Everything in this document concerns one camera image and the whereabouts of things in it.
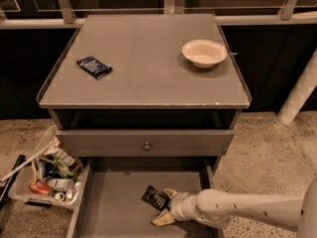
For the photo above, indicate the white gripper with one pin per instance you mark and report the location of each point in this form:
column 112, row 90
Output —
column 181, row 204

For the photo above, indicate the orange snack packet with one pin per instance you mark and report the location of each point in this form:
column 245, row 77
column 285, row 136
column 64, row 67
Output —
column 41, row 188

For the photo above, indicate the black flat object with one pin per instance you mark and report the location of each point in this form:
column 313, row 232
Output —
column 6, row 185

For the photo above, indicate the white cylindrical can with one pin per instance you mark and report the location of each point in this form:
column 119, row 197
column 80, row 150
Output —
column 60, row 184

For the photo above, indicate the dark snack packet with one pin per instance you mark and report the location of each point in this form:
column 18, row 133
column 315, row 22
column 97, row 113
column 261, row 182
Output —
column 46, row 170

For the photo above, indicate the black rxbar chocolate wrapper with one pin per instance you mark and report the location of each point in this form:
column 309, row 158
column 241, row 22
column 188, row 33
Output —
column 155, row 199

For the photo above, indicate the closed grey top drawer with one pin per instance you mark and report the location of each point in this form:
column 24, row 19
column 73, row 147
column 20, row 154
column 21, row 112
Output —
column 129, row 143

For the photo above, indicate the round metal drawer knob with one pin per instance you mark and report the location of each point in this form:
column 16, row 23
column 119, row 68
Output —
column 147, row 146

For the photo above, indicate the white paper bowl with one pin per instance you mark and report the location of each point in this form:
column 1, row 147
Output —
column 204, row 53

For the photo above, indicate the metal railing frame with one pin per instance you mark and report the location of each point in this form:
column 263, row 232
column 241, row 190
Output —
column 48, row 14

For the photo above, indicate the open grey middle drawer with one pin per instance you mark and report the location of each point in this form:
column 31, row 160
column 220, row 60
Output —
column 110, row 203

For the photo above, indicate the green white snack bag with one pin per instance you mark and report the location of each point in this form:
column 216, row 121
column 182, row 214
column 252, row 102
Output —
column 66, row 165

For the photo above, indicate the clear plastic bin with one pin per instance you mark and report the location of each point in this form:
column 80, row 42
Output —
column 20, row 187

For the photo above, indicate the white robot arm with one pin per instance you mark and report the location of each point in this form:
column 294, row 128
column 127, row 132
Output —
column 266, row 175

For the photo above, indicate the grey drawer cabinet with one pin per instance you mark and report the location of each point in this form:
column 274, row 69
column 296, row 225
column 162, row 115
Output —
column 152, row 85

